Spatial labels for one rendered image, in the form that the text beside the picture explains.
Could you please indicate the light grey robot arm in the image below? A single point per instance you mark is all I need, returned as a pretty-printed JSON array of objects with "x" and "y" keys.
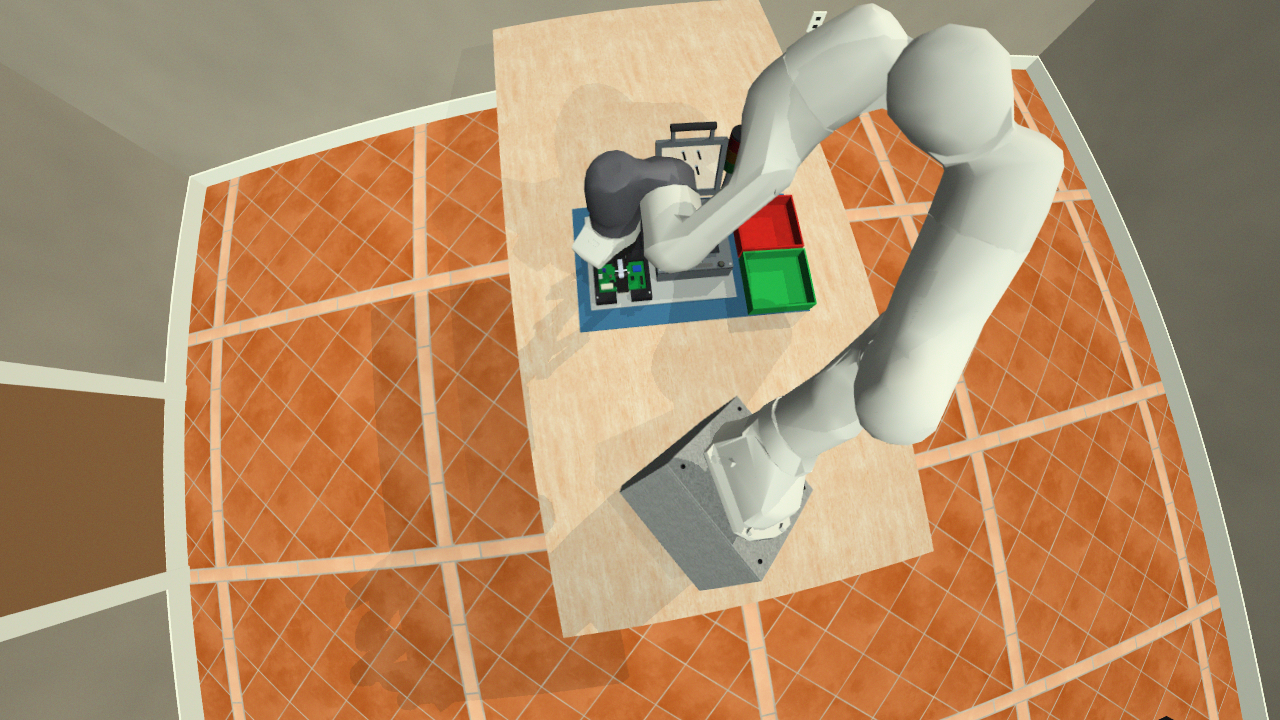
[{"x": 950, "y": 92}]

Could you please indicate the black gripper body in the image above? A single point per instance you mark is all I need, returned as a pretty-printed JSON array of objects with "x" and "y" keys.
[{"x": 624, "y": 252}]

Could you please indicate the green circuit board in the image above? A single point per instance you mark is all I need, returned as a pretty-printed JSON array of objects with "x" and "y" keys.
[{"x": 636, "y": 277}]

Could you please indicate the green open-top bin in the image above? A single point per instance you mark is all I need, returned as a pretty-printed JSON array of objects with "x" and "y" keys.
[{"x": 777, "y": 277}]

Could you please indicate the red open bin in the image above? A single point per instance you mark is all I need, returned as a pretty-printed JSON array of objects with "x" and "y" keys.
[{"x": 775, "y": 226}]

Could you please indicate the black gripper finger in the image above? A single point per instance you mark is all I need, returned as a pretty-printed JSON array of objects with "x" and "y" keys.
[{"x": 621, "y": 276}]

